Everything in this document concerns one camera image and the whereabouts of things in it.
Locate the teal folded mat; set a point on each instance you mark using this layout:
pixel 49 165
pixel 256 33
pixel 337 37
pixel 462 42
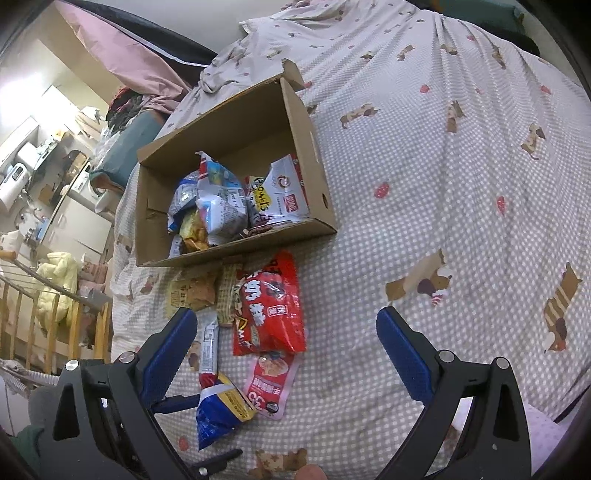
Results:
pixel 517 21

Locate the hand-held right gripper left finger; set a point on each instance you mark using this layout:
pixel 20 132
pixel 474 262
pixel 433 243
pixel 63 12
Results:
pixel 166 350

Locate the yellow label biscuit packet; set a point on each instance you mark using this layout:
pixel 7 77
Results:
pixel 194 290

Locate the pink hanging curtain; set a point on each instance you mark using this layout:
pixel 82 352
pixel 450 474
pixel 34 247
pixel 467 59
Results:
pixel 129 55

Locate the white blue snack packet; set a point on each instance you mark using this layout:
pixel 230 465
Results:
pixel 182 196
pixel 224 203

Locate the pile of dark clothes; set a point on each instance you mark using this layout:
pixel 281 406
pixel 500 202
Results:
pixel 124 110

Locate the brown cardboard box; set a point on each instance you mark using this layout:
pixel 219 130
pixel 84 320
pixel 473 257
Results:
pixel 221 120

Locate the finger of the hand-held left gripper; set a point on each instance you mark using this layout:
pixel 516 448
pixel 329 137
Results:
pixel 217 461
pixel 178 404

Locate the white floor cabinet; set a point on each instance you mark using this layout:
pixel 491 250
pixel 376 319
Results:
pixel 78 226

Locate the person's grey clothing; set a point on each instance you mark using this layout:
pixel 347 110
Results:
pixel 44 406

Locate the person's right hand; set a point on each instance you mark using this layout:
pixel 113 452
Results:
pixel 309 473

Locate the teal cushion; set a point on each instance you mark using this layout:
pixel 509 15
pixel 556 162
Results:
pixel 124 147

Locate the slim red white packet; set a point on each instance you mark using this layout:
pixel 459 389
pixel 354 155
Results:
pixel 208 350

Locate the large red snack bag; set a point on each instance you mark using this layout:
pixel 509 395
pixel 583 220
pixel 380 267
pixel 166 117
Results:
pixel 270 304

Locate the dark blue snack packet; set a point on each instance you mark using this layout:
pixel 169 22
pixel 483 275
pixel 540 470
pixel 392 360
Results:
pixel 217 420

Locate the yellow snack packet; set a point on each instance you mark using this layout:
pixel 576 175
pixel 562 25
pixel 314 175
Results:
pixel 194 235

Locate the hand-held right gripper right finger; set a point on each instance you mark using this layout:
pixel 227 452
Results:
pixel 401 350

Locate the dark garment white stripe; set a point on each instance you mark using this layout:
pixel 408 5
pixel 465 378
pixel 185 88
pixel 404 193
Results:
pixel 175 41

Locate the pinkish red snack packet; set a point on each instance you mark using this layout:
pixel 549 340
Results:
pixel 272 383

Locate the white water heater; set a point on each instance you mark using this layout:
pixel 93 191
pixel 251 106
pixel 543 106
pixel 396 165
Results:
pixel 18 175

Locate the dark brown white packet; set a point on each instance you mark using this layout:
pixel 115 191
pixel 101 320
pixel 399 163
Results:
pixel 265 227

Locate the checkered snack packet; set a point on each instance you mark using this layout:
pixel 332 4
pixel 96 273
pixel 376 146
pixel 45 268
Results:
pixel 229 295

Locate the pale yellow jacket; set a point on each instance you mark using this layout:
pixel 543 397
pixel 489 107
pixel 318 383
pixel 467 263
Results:
pixel 57 281

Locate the grey metal bracket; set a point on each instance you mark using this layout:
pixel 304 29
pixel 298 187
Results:
pixel 94 297

